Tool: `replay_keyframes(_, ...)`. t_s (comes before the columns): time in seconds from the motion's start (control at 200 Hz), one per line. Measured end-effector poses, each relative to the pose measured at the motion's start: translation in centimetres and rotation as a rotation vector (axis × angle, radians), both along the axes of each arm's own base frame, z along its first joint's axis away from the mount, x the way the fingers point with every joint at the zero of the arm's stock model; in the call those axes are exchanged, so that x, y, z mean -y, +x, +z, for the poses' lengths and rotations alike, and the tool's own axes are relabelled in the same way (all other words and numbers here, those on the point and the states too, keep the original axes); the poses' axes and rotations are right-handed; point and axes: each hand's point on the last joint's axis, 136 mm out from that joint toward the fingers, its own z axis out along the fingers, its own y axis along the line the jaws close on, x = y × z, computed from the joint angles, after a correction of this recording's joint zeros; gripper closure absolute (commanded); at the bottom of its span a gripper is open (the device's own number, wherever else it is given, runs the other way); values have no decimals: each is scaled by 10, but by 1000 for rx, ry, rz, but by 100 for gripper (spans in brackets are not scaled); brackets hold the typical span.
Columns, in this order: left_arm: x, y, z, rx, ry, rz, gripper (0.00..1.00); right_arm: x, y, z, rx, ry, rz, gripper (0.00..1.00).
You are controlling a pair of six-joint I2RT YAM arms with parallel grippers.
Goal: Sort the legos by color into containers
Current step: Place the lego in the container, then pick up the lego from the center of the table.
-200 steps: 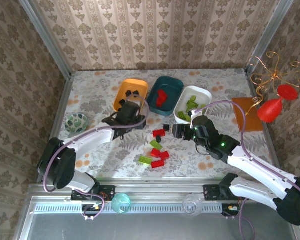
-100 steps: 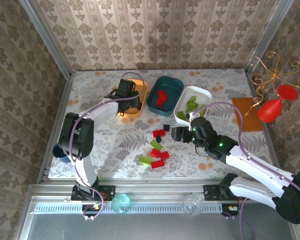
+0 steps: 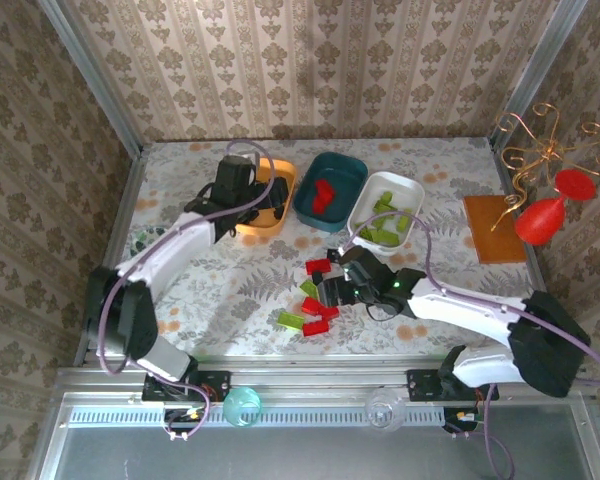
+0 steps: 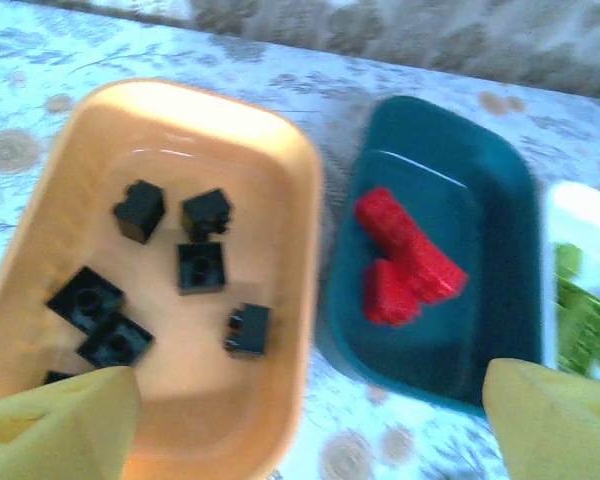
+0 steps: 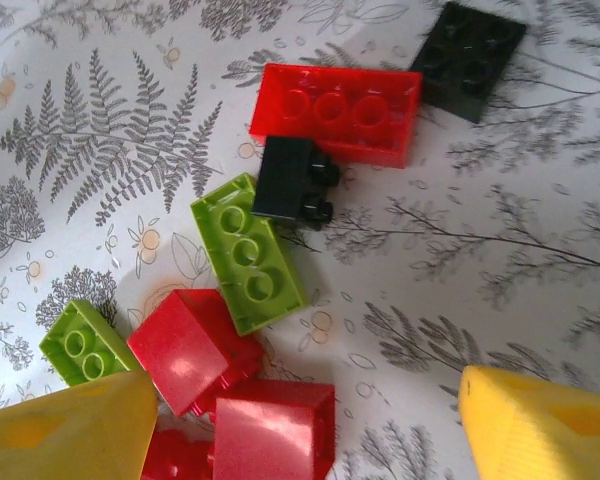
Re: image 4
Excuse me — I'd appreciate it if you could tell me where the red lego brick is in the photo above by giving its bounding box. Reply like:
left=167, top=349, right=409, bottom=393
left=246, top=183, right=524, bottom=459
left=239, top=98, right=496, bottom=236
left=354, top=186, right=470, bottom=306
left=361, top=258, right=425, bottom=327

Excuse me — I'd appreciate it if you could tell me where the floral tablecloth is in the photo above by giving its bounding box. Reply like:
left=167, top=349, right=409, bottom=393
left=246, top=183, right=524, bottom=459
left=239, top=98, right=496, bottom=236
left=0, top=0, right=600, bottom=480

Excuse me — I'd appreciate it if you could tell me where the white plastic container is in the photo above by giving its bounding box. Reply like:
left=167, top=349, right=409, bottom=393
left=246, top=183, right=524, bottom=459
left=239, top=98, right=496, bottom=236
left=539, top=180, right=600, bottom=389

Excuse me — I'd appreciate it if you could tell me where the green lego brick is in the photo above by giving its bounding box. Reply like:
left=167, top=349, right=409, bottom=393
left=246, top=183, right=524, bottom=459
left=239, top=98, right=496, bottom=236
left=554, top=279, right=600, bottom=377
left=553, top=242, right=584, bottom=281

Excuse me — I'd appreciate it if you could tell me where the black lego brick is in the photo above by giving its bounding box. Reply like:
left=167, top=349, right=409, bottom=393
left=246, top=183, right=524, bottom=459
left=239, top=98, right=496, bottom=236
left=44, top=265, right=127, bottom=334
left=112, top=178, right=167, bottom=246
left=176, top=241, right=229, bottom=296
left=42, top=369, right=84, bottom=386
left=223, top=302, right=272, bottom=360
left=180, top=188, right=234, bottom=236
left=75, top=312, right=156, bottom=370

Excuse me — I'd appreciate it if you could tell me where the teal plastic container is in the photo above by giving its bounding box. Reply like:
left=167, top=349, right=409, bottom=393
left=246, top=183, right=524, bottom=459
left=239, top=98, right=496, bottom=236
left=324, top=94, right=544, bottom=419

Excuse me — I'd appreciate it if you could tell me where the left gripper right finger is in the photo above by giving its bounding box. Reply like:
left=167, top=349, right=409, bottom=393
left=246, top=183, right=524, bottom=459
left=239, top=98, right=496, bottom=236
left=481, top=357, right=600, bottom=480

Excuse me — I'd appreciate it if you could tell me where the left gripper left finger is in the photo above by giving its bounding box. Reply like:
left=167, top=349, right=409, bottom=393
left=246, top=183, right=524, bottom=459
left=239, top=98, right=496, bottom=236
left=0, top=366, right=143, bottom=480

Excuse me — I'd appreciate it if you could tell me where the orange plastic container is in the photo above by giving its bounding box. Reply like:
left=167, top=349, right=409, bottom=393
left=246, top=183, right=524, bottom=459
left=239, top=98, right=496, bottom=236
left=0, top=78, right=326, bottom=480

